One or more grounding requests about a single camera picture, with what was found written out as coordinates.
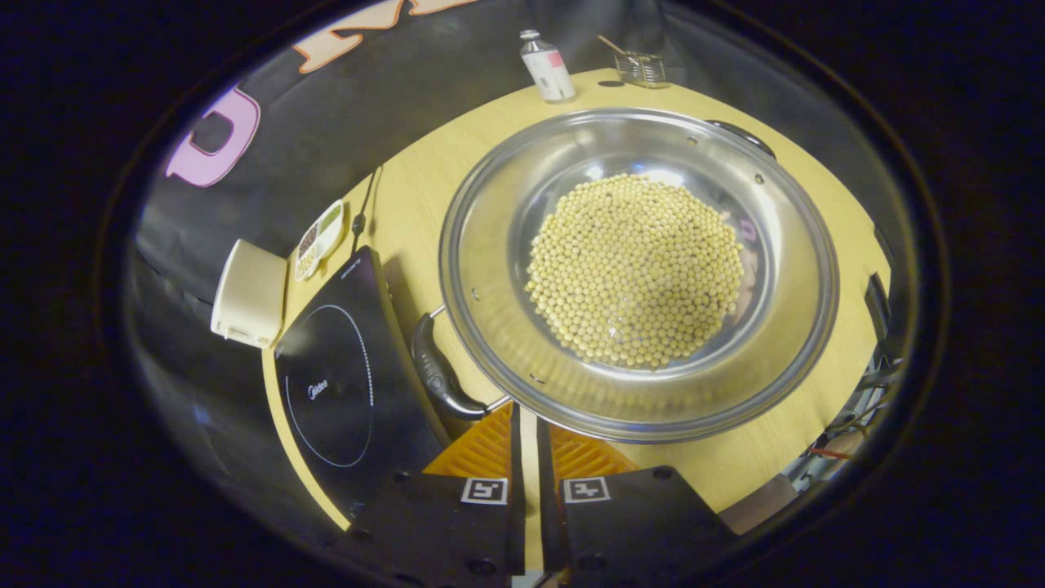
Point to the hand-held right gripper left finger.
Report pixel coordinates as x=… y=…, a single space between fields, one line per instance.
x=518 y=523

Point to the white toaster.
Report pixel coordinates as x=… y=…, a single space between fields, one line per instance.
x=249 y=294

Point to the pile of yellow soybeans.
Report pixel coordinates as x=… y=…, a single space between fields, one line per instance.
x=637 y=269

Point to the white divided bean dish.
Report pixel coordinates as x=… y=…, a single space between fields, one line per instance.
x=320 y=239

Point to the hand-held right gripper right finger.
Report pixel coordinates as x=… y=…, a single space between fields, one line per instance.
x=545 y=523

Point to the black induction cooktop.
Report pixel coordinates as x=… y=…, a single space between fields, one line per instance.
x=335 y=384

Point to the glass jar with wooden stick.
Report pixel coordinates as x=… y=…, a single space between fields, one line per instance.
x=642 y=69

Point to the clear bottle with silver cap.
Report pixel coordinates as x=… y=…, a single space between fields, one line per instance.
x=549 y=73

